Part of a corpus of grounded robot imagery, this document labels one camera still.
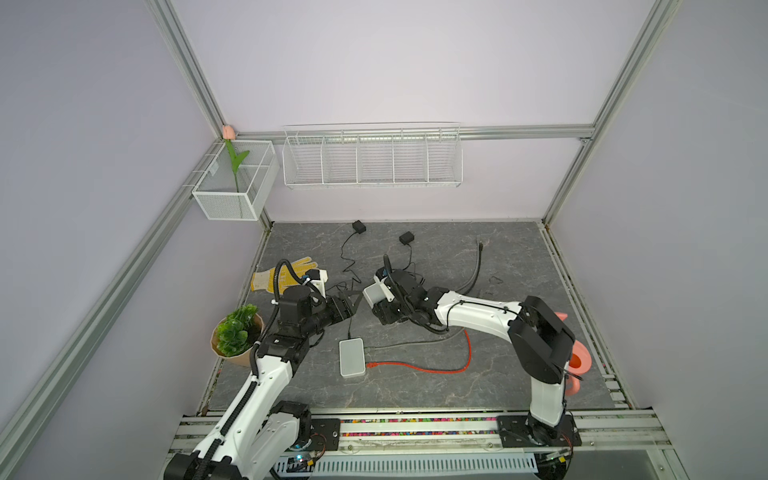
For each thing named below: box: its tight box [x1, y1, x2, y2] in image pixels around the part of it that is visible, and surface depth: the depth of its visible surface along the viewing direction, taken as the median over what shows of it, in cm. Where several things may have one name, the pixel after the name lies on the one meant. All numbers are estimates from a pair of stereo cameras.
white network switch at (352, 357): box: [339, 338, 366, 378], surface depth 87 cm
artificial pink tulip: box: [222, 125, 250, 193], surface depth 92 cm
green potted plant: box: [210, 303, 265, 367], surface depth 77 cm
